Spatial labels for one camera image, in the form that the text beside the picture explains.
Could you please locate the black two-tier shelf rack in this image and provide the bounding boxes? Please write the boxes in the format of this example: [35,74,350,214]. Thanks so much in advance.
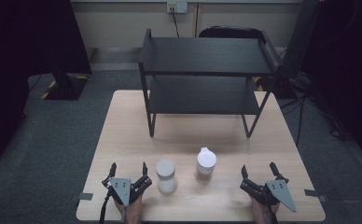
[138,28,283,138]

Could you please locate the person's right hand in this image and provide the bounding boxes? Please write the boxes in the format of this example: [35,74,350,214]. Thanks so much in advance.
[250,196,280,224]

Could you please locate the grey table edge clip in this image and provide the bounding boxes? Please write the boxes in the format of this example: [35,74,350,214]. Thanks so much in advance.
[69,192,94,202]
[303,189,328,203]

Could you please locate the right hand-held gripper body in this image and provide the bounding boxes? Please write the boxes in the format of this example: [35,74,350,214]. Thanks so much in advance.
[239,175,298,214]

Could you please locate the black chair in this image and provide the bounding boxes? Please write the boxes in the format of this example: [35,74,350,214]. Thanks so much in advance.
[198,25,264,40]

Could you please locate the dark curtain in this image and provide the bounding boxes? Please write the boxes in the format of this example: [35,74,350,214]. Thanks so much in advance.
[0,0,92,170]
[299,0,362,172]

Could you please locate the black stand base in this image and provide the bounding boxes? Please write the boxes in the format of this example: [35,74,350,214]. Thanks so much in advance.
[41,72,91,102]

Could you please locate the white jar with grey lid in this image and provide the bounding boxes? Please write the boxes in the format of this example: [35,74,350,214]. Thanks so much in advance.
[155,159,178,195]

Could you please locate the black gripper strap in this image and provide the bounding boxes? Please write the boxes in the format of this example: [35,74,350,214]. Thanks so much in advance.
[98,186,113,224]

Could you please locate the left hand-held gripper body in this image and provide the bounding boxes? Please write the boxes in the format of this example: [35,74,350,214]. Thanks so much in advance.
[101,175,153,207]

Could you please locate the white bottle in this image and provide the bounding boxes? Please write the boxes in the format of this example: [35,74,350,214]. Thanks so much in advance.
[195,147,217,183]

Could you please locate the person's left hand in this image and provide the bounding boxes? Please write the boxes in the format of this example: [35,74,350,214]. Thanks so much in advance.
[113,195,144,224]

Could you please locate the white wall socket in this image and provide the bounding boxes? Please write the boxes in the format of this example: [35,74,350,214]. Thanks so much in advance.
[166,1,188,15]

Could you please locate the black floor cables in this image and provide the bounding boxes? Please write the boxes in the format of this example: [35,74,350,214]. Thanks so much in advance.
[279,91,352,147]

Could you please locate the black leaning stand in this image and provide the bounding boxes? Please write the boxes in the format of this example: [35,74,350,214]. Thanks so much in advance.
[257,0,323,100]

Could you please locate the black power cable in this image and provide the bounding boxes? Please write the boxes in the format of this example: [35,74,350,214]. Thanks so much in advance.
[170,7,181,38]

